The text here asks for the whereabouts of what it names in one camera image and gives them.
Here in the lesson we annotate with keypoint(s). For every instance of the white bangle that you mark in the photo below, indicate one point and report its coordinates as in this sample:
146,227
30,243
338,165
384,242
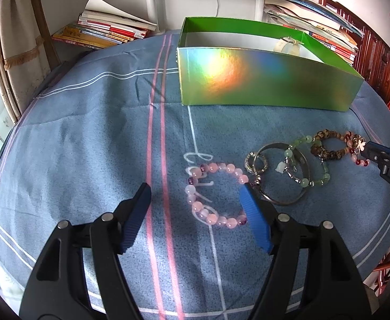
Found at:
281,47

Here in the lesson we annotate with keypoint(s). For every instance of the blue striped bed sheet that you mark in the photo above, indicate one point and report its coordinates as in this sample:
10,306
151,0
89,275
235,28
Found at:
98,140

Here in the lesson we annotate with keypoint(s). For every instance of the carved wooden headboard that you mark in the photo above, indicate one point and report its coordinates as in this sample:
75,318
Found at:
381,63

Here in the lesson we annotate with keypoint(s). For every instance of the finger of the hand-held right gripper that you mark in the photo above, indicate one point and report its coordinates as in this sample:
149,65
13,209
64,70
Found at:
378,148
370,158

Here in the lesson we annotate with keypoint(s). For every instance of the green holographic box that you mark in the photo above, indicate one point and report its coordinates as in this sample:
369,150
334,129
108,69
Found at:
265,80

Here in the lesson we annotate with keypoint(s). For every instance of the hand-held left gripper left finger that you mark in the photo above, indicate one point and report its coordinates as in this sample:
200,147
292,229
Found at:
136,220

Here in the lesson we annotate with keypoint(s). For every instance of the silver bangle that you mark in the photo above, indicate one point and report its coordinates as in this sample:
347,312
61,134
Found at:
275,145

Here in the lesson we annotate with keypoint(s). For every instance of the stack of yellow red books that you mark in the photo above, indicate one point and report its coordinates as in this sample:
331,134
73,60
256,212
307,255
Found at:
108,30

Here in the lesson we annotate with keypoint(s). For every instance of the beige curtain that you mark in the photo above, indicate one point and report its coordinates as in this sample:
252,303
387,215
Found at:
15,56

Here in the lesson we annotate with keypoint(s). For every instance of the tall stack of textbooks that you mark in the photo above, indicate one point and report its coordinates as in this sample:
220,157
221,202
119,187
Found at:
321,23

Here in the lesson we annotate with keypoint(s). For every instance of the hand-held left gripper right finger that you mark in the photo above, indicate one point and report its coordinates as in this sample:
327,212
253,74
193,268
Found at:
255,220

